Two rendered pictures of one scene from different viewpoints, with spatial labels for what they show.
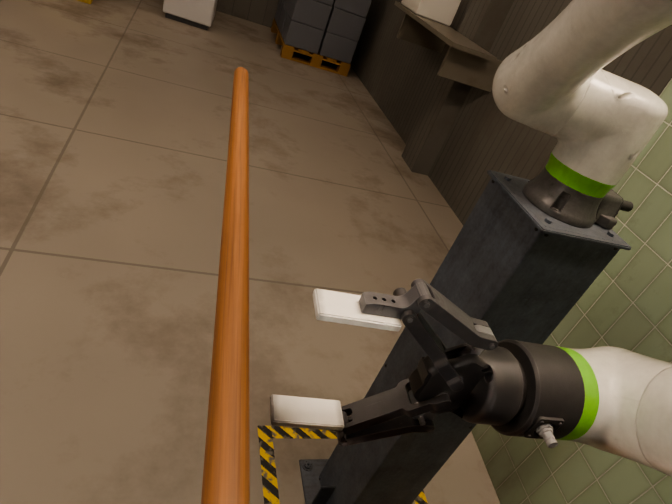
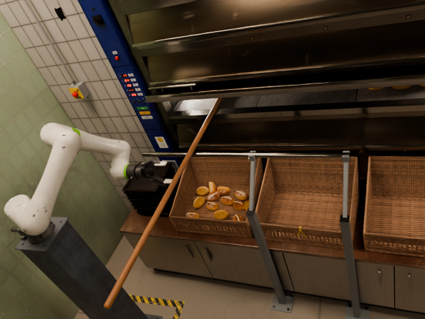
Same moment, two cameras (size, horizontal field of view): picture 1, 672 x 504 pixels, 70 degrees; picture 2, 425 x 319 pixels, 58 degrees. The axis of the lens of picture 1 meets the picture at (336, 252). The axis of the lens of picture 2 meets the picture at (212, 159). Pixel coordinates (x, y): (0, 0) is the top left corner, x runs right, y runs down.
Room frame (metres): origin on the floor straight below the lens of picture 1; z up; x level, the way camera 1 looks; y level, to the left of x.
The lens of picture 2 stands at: (1.06, 1.52, 2.47)
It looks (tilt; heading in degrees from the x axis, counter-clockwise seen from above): 38 degrees down; 235
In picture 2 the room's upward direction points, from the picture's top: 22 degrees counter-clockwise
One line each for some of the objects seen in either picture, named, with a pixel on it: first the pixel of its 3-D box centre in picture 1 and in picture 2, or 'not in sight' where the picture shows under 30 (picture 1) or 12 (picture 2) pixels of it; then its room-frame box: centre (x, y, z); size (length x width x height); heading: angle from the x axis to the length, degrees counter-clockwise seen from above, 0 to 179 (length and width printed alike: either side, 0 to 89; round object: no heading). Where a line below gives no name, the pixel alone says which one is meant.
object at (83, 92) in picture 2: not in sight; (78, 90); (0.13, -1.01, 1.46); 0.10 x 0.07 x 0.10; 111
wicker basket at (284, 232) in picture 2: not in sight; (306, 198); (-0.20, 0.48, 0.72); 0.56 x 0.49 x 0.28; 110
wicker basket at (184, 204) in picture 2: not in sight; (217, 193); (0.01, -0.07, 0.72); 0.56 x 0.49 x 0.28; 112
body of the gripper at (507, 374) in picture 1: (460, 380); (145, 171); (0.35, -0.16, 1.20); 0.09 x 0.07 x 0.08; 111
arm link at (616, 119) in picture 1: (599, 132); (25, 214); (0.95, -0.36, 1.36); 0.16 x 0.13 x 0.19; 90
